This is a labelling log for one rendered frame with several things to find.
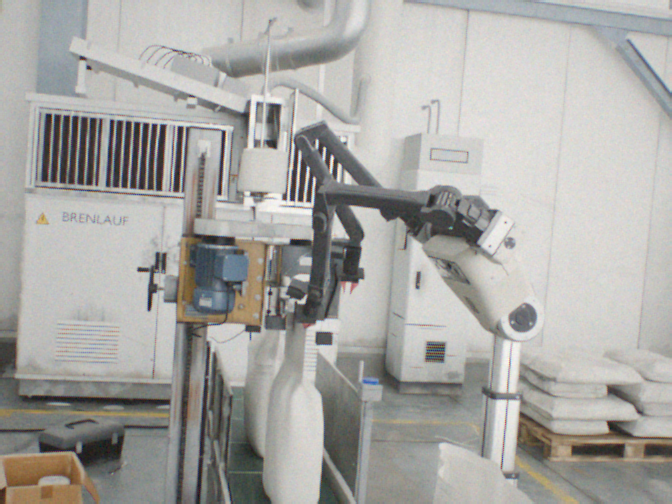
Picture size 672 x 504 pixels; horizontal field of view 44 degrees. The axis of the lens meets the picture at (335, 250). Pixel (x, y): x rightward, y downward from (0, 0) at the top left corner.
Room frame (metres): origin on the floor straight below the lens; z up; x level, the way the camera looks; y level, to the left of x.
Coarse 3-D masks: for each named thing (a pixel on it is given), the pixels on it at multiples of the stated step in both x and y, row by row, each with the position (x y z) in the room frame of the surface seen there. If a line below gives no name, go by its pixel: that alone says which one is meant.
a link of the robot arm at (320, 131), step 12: (324, 120) 2.86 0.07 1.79; (300, 132) 2.80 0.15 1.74; (312, 132) 2.80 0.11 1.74; (324, 132) 2.81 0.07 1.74; (324, 144) 2.83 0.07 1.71; (336, 144) 2.83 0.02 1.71; (336, 156) 2.84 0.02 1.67; (348, 156) 2.84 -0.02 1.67; (348, 168) 2.85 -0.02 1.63; (360, 168) 2.85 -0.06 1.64; (360, 180) 2.86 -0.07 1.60; (372, 180) 2.87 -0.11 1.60; (384, 216) 2.87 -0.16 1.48; (396, 216) 2.87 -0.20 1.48
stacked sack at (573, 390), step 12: (528, 372) 5.72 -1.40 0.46; (540, 384) 5.47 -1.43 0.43; (552, 384) 5.34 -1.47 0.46; (564, 384) 5.34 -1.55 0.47; (576, 384) 5.35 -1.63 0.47; (588, 384) 5.36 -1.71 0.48; (600, 384) 5.38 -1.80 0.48; (564, 396) 5.33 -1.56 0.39; (576, 396) 5.33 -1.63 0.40; (588, 396) 5.34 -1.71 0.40; (600, 396) 5.35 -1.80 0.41
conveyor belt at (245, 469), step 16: (240, 400) 4.59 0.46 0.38; (240, 416) 4.24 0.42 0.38; (240, 432) 3.95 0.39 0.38; (240, 448) 3.69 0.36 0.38; (240, 464) 3.46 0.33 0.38; (256, 464) 3.48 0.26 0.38; (240, 480) 3.26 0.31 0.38; (256, 480) 3.28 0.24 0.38; (240, 496) 3.08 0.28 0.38; (256, 496) 3.10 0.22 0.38; (320, 496) 3.15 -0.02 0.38
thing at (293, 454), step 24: (288, 336) 3.30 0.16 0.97; (288, 360) 3.26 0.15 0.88; (288, 384) 3.01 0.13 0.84; (312, 384) 3.14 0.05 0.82; (288, 408) 2.91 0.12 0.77; (312, 408) 2.91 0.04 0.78; (288, 432) 2.90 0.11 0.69; (312, 432) 2.91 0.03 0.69; (264, 456) 3.14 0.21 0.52; (288, 456) 2.89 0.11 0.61; (312, 456) 2.91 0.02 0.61; (264, 480) 3.11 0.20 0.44; (288, 480) 2.89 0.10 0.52; (312, 480) 2.91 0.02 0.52
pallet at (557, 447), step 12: (528, 420) 5.69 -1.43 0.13; (528, 432) 5.51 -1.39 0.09; (540, 432) 5.37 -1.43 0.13; (552, 432) 5.39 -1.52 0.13; (612, 432) 5.50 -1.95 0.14; (528, 444) 5.51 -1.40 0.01; (540, 444) 5.54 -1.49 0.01; (552, 444) 5.18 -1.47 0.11; (564, 444) 5.20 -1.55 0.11; (576, 444) 5.60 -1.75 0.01; (588, 444) 5.62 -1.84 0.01; (600, 444) 5.64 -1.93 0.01; (612, 444) 5.66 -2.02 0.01; (624, 444) 5.32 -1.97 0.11; (636, 444) 5.33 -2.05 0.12; (648, 444) 5.74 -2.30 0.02; (660, 444) 5.75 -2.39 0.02; (552, 456) 5.19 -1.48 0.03; (564, 456) 5.21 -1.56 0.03; (576, 456) 5.27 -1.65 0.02; (588, 456) 5.29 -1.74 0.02; (600, 456) 5.31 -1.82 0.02; (612, 456) 5.33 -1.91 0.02; (624, 456) 5.31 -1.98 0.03; (636, 456) 5.33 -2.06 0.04; (648, 456) 5.40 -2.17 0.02; (660, 456) 5.42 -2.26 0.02
